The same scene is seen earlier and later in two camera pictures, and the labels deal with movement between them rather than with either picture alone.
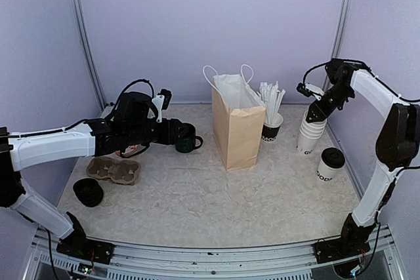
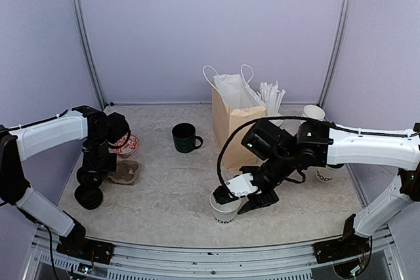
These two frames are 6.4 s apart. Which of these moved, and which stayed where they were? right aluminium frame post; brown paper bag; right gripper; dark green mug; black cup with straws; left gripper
Moved: right gripper; left gripper
Stayed: dark green mug; black cup with straws; right aluminium frame post; brown paper bag
